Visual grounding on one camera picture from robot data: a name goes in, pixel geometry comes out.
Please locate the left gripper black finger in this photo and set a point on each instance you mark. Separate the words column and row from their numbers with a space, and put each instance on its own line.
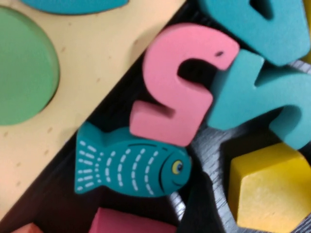
column 201, row 211

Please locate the yellow pentagon piece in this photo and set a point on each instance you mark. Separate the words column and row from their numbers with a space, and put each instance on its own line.
column 267, row 194

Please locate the teal wooden fish piece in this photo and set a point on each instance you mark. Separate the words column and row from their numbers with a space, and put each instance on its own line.
column 126, row 170

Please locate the orange wooden shape piece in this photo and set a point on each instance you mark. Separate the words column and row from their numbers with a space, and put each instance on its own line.
column 26, row 229

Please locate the colourful wooden puzzle board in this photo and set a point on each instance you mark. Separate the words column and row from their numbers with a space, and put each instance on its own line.
column 97, row 60

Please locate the teal number four piece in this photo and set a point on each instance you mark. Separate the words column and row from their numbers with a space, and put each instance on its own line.
column 230, row 21

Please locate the green circle piece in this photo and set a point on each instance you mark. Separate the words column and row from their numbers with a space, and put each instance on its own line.
column 24, row 68

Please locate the teal heart piece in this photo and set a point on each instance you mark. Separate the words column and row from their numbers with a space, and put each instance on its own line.
column 73, row 6

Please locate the teal number five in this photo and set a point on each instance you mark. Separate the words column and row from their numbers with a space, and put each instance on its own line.
column 233, row 97

